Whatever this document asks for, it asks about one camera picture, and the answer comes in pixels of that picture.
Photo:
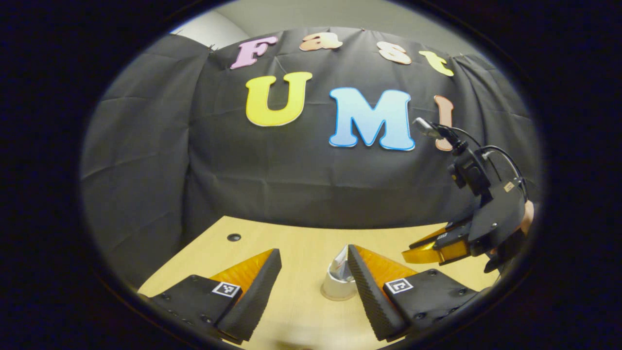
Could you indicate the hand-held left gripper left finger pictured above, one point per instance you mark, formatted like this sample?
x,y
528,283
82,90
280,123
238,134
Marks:
x,y
252,301

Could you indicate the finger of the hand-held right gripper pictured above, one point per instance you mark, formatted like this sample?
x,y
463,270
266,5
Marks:
x,y
442,233
452,243

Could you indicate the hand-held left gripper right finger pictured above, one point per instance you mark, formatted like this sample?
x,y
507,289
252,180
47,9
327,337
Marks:
x,y
371,296

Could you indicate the white cup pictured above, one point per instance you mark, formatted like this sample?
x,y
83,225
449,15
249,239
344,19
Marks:
x,y
337,289

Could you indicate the white toothpaste tube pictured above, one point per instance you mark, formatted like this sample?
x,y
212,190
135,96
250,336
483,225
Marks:
x,y
342,265

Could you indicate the wooden desktop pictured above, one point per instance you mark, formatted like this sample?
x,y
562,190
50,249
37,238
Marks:
x,y
301,253

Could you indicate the black backdrop cloth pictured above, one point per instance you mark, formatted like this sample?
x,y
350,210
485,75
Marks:
x,y
291,184

